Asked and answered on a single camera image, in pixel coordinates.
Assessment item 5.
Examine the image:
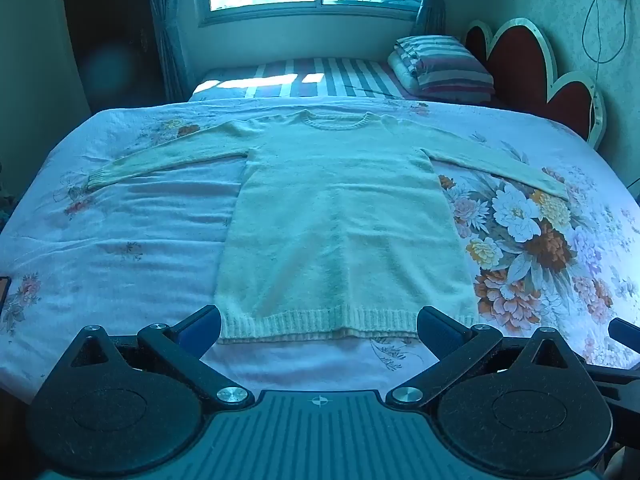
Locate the cream knitted sweater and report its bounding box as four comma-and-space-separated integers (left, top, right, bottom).
87, 110, 571, 345

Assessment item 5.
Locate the striped bed sheet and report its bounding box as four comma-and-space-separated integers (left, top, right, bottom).
189, 56, 418, 102

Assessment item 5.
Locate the striped pillow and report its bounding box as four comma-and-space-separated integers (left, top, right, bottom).
395, 35, 496, 103

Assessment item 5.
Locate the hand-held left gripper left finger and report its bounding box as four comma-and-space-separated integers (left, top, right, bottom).
55, 305, 253, 408

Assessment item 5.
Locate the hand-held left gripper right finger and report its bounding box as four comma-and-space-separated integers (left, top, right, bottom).
387, 305, 588, 407

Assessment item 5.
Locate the white folded quilt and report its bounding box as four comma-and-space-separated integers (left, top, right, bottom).
387, 52, 426, 93

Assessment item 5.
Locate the floral bed blanket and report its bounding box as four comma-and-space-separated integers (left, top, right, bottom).
0, 96, 640, 406

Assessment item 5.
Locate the red heart-shaped headboard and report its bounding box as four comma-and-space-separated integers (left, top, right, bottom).
465, 17, 607, 150

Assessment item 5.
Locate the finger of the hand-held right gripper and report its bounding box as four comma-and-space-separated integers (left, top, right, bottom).
608, 317, 640, 343

